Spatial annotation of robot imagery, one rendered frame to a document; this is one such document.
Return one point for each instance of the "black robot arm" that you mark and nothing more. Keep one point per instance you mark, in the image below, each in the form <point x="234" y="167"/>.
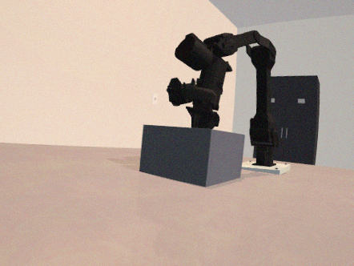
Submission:
<point x="206" y="57"/>

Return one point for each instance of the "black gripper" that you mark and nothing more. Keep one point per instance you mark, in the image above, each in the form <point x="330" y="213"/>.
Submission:
<point x="206" y="97"/>

